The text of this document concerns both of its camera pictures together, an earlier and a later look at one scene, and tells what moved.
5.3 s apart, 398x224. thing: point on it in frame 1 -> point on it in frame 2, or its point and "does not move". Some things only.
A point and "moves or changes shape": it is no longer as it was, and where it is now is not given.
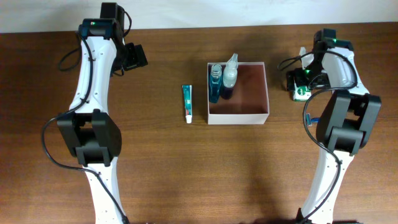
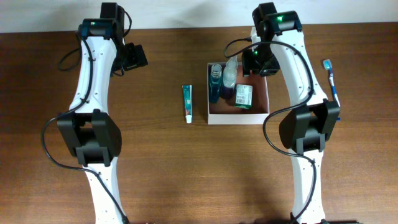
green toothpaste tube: [187, 98] does not move
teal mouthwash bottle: [215, 83] does not move
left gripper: [137, 56] does not move
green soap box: [301, 93] moves or changes shape
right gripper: [292, 81] -> [261, 66]
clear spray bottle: [230, 77] does not move
